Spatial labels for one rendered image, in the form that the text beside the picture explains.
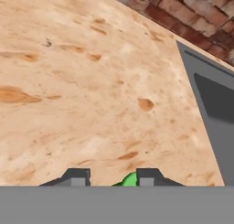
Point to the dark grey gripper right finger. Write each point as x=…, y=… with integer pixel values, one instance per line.
x=151, y=176

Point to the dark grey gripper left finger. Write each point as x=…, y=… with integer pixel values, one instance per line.
x=76, y=176

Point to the green cup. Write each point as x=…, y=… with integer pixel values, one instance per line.
x=129, y=180

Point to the grey sink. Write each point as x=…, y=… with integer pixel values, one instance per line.
x=210, y=112

